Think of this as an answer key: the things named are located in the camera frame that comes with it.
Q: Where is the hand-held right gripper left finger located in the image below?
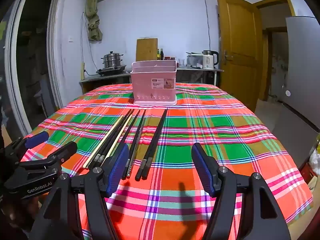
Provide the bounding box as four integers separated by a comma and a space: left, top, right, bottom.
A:
30, 144, 129, 240

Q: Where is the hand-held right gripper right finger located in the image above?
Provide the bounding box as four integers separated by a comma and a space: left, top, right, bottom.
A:
191, 142, 292, 240

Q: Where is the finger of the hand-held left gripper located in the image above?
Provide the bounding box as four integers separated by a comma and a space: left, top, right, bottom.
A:
4, 131, 50, 156
18, 141, 78, 168

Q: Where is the light wooden chopstick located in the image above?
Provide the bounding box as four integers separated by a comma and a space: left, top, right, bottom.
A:
82, 115, 124, 169
108, 114, 133, 158

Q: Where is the row of black chopsticks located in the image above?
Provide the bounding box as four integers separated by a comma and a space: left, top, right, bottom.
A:
86, 108, 168, 182

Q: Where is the pink plastic utensil basket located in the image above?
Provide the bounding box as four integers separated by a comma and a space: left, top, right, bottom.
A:
130, 60, 178, 105

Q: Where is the plaid tablecloth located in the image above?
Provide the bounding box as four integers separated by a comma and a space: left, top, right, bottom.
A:
20, 82, 314, 240

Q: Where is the small steel kitchen table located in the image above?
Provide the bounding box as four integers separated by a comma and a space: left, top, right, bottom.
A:
79, 71, 132, 95

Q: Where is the black induction cooker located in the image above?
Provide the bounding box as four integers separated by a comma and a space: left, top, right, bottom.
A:
96, 65, 127, 76

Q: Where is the long steel kitchen table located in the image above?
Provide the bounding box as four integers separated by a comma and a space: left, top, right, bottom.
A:
175, 66, 225, 86

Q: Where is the steel steamer pot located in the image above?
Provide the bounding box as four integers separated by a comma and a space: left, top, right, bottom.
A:
101, 51, 124, 69

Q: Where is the white electric kettle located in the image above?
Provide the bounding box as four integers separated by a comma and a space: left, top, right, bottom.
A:
202, 50, 219, 69

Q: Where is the wooden cutting board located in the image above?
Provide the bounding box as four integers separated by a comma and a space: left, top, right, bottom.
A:
136, 38, 159, 62

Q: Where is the yellow wooden door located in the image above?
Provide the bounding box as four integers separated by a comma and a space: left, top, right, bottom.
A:
215, 0, 263, 113

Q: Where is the green knotted curtain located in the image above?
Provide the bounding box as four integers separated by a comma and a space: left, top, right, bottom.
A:
84, 0, 104, 41

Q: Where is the grey refrigerator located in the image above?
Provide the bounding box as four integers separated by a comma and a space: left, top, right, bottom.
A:
285, 16, 320, 112

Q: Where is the white sliding door frame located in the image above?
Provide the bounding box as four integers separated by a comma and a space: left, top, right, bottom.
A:
4, 0, 66, 137

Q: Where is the air conditioner cable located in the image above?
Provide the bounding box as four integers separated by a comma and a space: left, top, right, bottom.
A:
202, 0, 213, 52

